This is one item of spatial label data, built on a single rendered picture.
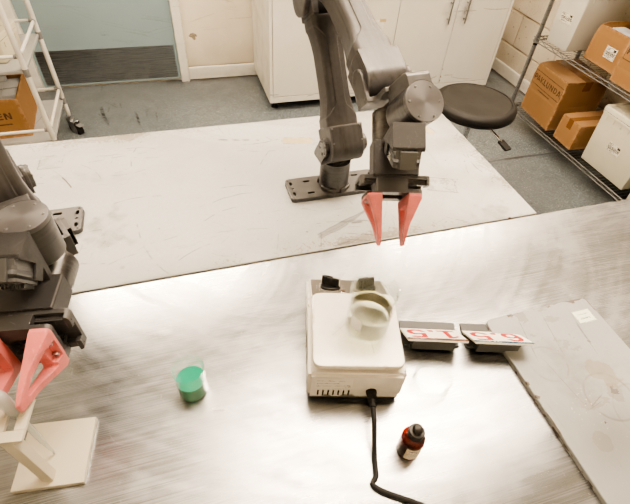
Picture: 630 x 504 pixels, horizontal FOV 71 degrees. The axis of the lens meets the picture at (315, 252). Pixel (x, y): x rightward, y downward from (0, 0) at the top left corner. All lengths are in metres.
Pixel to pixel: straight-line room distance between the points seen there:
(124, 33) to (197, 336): 2.92
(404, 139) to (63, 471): 0.58
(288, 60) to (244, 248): 2.27
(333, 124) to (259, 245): 0.26
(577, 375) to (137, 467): 0.63
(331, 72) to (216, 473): 0.67
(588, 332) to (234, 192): 0.70
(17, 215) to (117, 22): 2.90
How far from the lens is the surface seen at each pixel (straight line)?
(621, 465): 0.75
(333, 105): 0.86
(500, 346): 0.75
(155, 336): 0.73
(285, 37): 2.95
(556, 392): 0.75
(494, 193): 1.06
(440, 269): 0.84
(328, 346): 0.59
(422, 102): 0.63
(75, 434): 0.68
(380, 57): 0.72
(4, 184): 0.66
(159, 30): 3.45
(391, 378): 0.61
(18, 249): 0.55
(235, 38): 3.52
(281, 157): 1.06
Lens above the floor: 1.49
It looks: 46 degrees down
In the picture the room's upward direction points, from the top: 5 degrees clockwise
